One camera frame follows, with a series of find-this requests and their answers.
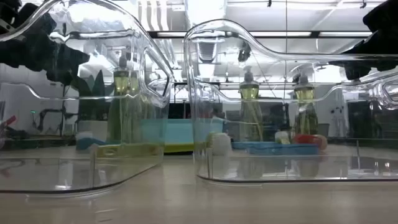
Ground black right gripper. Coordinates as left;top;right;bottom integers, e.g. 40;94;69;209
328;32;398;81

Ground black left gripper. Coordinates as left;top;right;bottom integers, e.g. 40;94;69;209
0;39;91;87

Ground yellow dish soap pump bottle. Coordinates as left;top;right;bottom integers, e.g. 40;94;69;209
293;72;320;138
106;53;139;146
238;65;264;142

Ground blue handled dish brush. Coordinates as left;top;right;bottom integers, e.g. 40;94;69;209
75;131;108;151

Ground green handled dish brush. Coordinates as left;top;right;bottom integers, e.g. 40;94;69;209
274;130;292;146

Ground blue kitchen sponge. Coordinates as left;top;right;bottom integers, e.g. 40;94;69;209
245;143;320;156
231;141;274;149

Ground yellow handled dish brush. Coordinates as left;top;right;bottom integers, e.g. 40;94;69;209
93;131;233;159

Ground potted plant white pot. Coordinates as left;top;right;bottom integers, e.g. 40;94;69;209
70;68;109;142

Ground clear plastic bin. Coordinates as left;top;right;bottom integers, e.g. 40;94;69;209
0;0;174;198
183;19;398;187

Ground teal plastic bin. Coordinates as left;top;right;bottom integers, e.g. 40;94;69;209
141;118;225;146

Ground red handled tool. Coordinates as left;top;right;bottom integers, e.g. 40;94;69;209
0;114;17;128

